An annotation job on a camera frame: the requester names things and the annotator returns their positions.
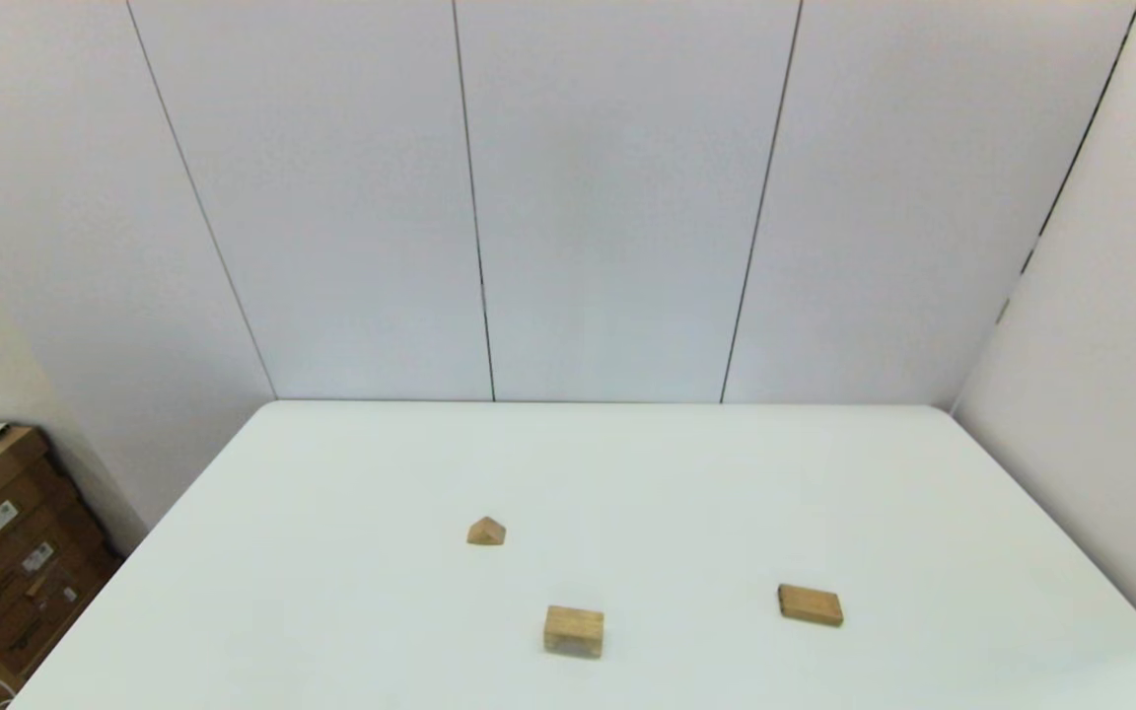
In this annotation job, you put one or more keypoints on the rectangular wooden building block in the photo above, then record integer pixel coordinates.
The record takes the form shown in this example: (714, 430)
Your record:
(811, 604)

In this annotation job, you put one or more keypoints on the triangular wooden building block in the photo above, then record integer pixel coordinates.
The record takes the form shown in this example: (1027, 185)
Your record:
(486, 532)

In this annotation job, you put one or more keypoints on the arched wooden building block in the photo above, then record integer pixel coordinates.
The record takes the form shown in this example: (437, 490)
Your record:
(574, 632)

